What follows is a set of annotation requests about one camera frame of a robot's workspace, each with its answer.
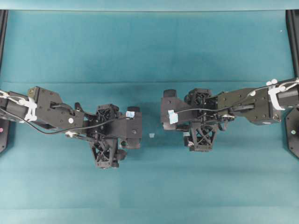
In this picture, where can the left black frame rail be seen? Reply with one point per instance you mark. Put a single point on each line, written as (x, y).
(3, 27)

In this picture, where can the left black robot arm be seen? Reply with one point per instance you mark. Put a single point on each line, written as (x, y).
(45, 111)

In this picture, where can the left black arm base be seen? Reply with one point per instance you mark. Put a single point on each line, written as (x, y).
(5, 131)

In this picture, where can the right black frame rail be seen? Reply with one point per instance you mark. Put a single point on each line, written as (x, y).
(292, 23)

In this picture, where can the black frame rail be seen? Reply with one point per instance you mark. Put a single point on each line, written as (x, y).
(292, 23)
(3, 27)

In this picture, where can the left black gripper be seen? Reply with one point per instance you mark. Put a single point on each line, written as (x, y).
(104, 146)

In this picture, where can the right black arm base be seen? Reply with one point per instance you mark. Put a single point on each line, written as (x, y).
(291, 121)

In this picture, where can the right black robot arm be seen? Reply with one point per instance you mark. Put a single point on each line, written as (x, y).
(262, 105)

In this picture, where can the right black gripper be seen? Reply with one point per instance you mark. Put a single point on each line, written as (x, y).
(200, 120)

